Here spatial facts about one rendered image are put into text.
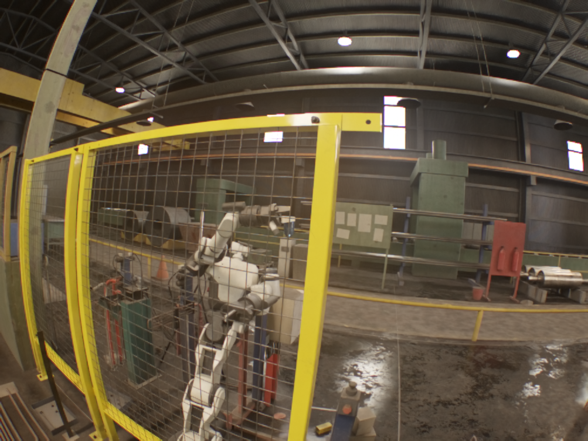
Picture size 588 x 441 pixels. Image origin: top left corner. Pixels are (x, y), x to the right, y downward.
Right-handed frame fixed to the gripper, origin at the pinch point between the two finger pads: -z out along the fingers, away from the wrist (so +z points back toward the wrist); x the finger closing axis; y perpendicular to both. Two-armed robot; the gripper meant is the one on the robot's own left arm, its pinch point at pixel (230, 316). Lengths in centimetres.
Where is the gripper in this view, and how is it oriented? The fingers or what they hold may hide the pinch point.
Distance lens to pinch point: 97.5
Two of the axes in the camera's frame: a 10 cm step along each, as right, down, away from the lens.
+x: 9.4, 0.9, -3.3
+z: 3.3, 0.1, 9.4
